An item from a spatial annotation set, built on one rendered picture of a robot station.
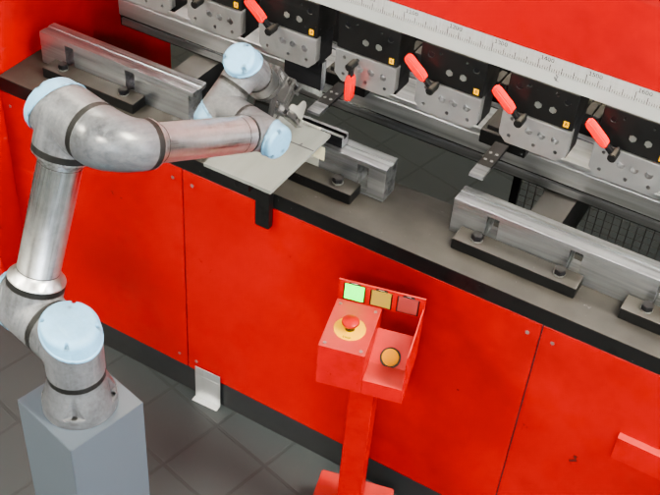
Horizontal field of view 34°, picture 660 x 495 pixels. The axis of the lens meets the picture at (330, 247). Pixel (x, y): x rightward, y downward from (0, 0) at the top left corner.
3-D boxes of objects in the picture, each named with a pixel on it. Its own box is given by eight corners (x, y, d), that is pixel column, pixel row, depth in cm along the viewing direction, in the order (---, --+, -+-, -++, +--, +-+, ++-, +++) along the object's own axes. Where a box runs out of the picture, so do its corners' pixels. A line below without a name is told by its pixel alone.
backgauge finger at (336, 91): (291, 110, 266) (292, 92, 263) (344, 64, 283) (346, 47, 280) (334, 127, 262) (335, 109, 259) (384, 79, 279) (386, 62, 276)
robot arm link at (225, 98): (219, 136, 221) (250, 91, 222) (183, 112, 227) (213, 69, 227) (237, 150, 228) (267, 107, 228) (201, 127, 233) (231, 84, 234)
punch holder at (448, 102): (412, 107, 236) (421, 41, 225) (429, 89, 242) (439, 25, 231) (475, 131, 231) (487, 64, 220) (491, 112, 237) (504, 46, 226)
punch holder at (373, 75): (333, 78, 243) (338, 12, 232) (352, 61, 249) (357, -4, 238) (392, 99, 238) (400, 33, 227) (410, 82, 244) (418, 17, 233)
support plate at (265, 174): (203, 166, 246) (203, 162, 246) (266, 112, 264) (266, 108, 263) (270, 194, 240) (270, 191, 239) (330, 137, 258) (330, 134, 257)
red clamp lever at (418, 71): (406, 56, 225) (434, 93, 226) (414, 47, 227) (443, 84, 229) (400, 60, 226) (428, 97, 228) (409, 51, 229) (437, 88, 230)
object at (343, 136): (270, 120, 265) (270, 109, 263) (277, 114, 267) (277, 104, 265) (341, 148, 258) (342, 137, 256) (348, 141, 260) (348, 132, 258)
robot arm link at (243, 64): (210, 66, 225) (234, 31, 225) (230, 84, 235) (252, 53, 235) (239, 83, 222) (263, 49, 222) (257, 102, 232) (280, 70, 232)
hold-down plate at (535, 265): (450, 247, 248) (452, 238, 246) (460, 235, 252) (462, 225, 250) (573, 299, 238) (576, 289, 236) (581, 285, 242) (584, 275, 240)
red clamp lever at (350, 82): (341, 101, 240) (345, 63, 234) (351, 92, 243) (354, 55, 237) (349, 103, 240) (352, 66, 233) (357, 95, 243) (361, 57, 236)
